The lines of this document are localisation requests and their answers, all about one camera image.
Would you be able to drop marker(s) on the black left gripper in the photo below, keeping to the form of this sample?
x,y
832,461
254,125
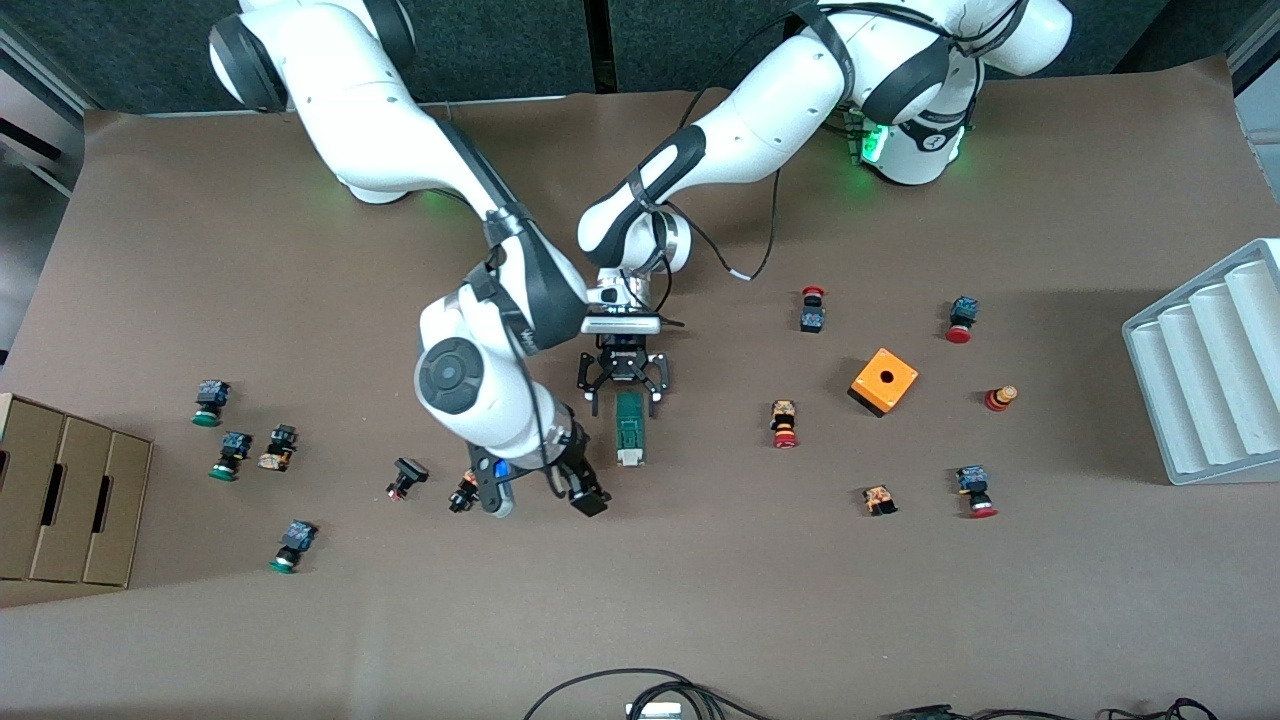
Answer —
x,y
622,364

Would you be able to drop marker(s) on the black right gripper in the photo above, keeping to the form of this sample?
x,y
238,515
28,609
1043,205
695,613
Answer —
x,y
572,462

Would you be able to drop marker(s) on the green load switch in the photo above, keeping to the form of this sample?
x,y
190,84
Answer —
x,y
628,430

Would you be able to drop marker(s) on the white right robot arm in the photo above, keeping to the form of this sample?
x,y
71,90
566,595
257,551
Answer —
x,y
370,120

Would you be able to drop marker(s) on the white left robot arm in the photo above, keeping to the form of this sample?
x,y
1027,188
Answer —
x,y
760,110

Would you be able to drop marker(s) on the red emergency stop orange block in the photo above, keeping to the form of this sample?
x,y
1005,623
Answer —
x,y
784,423

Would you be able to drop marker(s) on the black square push button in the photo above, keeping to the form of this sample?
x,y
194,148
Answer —
x,y
405,477

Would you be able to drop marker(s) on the red mushroom button blue block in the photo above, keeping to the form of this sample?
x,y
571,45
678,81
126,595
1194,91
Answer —
x,y
812,309
961,319
975,491

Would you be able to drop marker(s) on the white plug connector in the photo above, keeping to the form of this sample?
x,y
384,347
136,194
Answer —
x,y
655,711

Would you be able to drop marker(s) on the red yellow emergency stop head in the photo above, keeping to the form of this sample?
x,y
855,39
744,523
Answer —
x,y
1000,397

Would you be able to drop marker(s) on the brown cardboard box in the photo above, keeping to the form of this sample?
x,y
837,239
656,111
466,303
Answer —
x,y
70,500

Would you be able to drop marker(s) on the grey ridged plastic tray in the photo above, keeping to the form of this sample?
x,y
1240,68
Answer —
x,y
1200,400

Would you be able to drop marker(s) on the orange push button enclosure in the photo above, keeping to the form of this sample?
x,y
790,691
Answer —
x,y
884,381

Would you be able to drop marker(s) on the green push button switch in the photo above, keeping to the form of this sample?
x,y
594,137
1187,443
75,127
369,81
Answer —
x,y
231,455
209,402
293,545

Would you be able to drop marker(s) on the grey metal frame rail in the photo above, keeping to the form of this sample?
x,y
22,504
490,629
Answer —
x,y
1262,100
35,110

